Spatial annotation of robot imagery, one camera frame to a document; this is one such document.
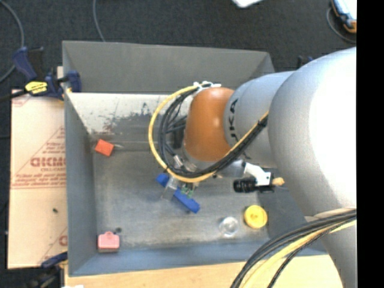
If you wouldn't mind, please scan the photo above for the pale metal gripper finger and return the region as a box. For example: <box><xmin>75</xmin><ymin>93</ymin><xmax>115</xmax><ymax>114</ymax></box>
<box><xmin>163</xmin><ymin>178</ymin><xmax>180</xmax><ymax>201</ymax></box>
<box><xmin>171</xmin><ymin>155</ymin><xmax>184</xmax><ymax>181</ymax></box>

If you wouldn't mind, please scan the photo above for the blue block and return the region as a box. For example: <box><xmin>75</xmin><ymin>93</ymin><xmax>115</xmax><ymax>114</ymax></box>
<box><xmin>155</xmin><ymin>173</ymin><xmax>201</xmax><ymax>214</ymax></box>

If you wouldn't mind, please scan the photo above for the grey metal bin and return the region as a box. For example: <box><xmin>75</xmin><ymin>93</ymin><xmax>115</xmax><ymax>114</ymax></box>
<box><xmin>62</xmin><ymin>40</ymin><xmax>328</xmax><ymax>277</ymax></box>

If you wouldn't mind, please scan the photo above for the orange-red small block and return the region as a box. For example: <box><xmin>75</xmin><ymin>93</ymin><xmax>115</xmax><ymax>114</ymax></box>
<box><xmin>94</xmin><ymin>139</ymin><xmax>116</xmax><ymax>158</ymax></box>

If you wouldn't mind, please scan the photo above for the yellow round toy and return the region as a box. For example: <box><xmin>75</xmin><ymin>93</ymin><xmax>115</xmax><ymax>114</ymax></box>
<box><xmin>243</xmin><ymin>205</ymin><xmax>269</xmax><ymax>230</ymax></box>

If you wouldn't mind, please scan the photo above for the pink toy bag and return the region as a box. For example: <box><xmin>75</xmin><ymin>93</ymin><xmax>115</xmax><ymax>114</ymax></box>
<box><xmin>97</xmin><ymin>231</ymin><xmax>121</xmax><ymax>254</ymax></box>

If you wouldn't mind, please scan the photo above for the brown cardboard board red print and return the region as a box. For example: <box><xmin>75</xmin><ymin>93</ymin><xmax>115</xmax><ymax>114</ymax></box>
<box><xmin>7</xmin><ymin>88</ymin><xmax>69</xmax><ymax>270</ymax></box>

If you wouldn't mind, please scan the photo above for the black cylinder on white bracket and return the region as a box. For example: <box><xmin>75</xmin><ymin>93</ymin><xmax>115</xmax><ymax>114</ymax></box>
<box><xmin>233</xmin><ymin>160</ymin><xmax>285</xmax><ymax>194</ymax></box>

